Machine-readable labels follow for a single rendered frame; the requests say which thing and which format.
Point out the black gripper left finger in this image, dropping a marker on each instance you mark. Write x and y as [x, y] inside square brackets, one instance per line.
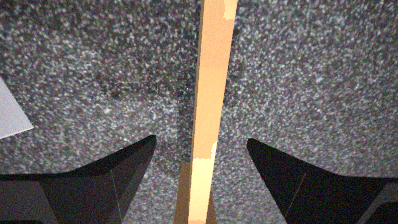
[97, 193]

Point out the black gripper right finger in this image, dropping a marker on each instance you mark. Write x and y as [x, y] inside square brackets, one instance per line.
[307, 194]

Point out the light wooden rail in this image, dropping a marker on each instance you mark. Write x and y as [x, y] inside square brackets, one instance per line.
[215, 36]

